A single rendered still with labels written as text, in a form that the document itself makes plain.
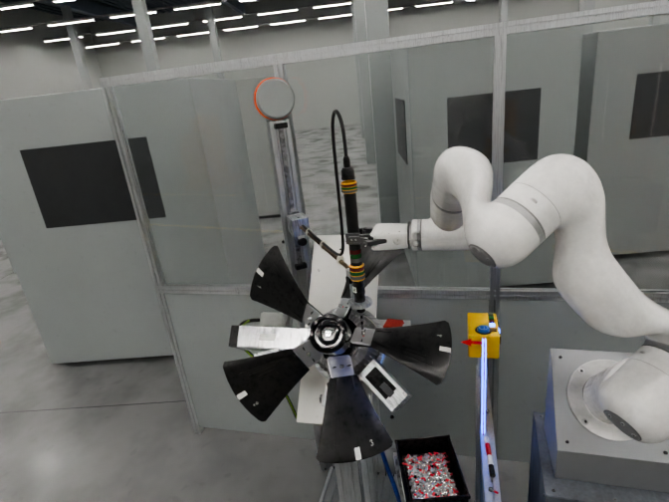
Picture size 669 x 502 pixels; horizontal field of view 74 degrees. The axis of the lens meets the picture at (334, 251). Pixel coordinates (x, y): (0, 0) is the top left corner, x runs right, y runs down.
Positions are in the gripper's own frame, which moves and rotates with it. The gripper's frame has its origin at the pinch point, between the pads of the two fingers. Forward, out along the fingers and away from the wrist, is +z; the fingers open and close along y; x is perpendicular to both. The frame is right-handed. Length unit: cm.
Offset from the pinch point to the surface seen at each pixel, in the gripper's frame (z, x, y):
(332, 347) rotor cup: 8.1, -31.9, -7.3
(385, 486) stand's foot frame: 6, -143, 43
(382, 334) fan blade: -5.7, -32.0, 1.2
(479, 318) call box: -35, -43, 33
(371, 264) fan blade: -1.8, -13.7, 12.0
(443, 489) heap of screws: -24, -67, -21
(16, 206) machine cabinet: 271, -17, 123
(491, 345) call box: -38, -47, 21
